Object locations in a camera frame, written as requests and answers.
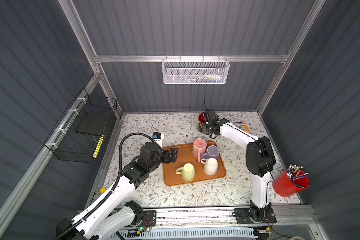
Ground black mug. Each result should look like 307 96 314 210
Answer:
198 113 207 134

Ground light green mug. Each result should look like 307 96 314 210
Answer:
175 163 196 182

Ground pink mug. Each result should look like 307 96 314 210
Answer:
192 138 207 163

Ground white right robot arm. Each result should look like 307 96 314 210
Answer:
203 109 276 209

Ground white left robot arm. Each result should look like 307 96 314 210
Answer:
56 142 179 240

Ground purple mug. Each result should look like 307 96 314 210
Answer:
201 145 220 164

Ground white mug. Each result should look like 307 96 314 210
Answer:
201 158 218 176

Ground orange wooden tray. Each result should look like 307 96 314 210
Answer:
163 143 227 187

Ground highlighter marker pack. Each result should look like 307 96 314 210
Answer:
234 121 250 133

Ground markers in white basket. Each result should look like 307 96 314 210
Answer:
187 74 226 84

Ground yellow marker in basket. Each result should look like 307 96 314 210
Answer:
93 135 105 159

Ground black foam pad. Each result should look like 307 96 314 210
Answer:
75 112 109 137

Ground red pencil cup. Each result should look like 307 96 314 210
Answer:
273 171 310 198

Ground black corrugated cable hose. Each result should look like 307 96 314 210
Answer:
52 132 155 240

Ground white wire wall basket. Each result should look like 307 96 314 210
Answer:
161 58 230 85

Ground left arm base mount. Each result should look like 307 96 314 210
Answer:
130 210 157 227

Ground black wire wall basket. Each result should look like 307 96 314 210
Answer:
44 91 118 164

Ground white ventilated cable duct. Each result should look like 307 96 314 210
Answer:
119 227 259 240

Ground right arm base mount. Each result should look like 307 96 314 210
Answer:
232 202 277 225

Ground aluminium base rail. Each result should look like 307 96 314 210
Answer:
143 205 318 228

